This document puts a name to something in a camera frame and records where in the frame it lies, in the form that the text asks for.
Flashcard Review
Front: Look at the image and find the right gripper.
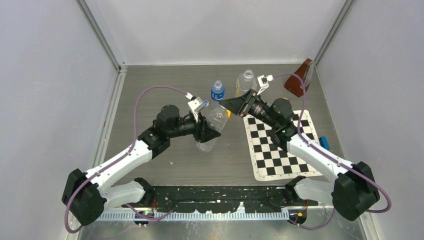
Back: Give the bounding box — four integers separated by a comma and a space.
219, 89, 279, 129

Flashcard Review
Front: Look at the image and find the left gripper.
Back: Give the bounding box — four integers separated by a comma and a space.
168, 111, 221, 144

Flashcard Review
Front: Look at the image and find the clear plastic bottle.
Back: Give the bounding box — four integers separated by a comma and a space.
196, 106, 229, 153

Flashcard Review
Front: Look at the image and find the blue label water bottle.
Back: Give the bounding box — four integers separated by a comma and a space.
210, 80, 226, 110

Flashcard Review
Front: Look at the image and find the fruit label plastic bottle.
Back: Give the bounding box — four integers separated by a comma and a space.
235, 69, 258, 97

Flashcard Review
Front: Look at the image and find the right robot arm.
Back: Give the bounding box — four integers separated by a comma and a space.
219, 89, 381, 221

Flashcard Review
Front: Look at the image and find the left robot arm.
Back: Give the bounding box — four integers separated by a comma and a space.
62, 105, 221, 226

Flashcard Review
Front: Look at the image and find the brown wooden metronome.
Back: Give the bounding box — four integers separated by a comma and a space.
284, 58, 315, 98

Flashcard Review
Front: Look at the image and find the blue brick toy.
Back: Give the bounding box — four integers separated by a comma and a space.
319, 136, 331, 150

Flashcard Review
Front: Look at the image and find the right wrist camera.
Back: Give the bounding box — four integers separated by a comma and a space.
257, 74, 274, 95

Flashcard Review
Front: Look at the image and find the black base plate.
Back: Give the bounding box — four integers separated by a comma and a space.
120, 185, 319, 214

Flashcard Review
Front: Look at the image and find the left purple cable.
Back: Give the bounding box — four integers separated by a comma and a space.
64, 85, 195, 234

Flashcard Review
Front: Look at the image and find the aluminium front rail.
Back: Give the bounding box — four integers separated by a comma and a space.
97, 209, 290, 222

